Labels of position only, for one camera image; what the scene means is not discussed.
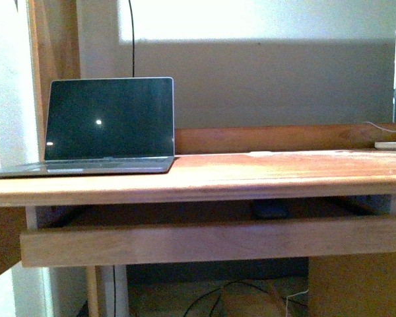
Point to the grey computer mouse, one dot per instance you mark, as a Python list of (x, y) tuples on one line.
[(269, 209)]

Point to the wooden pull-out keyboard tray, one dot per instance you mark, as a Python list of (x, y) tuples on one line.
[(160, 244)]

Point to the grey open laptop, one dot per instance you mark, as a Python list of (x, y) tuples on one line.
[(106, 126)]

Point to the wooden desk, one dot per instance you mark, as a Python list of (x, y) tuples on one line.
[(317, 171)]

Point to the white lamp base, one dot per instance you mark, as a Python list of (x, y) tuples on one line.
[(385, 146)]

